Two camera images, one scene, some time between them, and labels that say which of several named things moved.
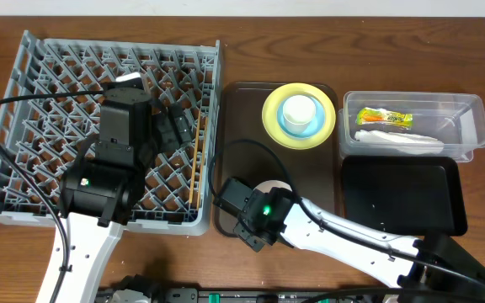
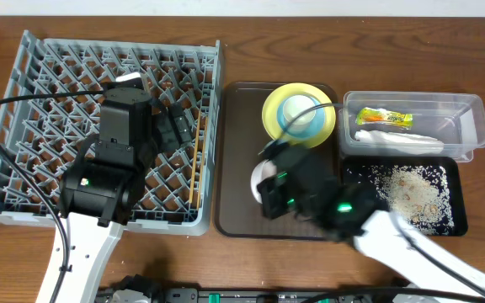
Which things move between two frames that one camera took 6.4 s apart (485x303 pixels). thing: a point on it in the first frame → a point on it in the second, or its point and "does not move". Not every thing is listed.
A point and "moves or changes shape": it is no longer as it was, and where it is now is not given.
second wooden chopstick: x=202 y=162 does not move
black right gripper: x=244 y=234 → x=269 y=191
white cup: x=299 y=111 does not move
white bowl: x=266 y=186 moves or changes shape
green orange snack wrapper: x=380 y=116 does not move
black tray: x=405 y=195 does not move
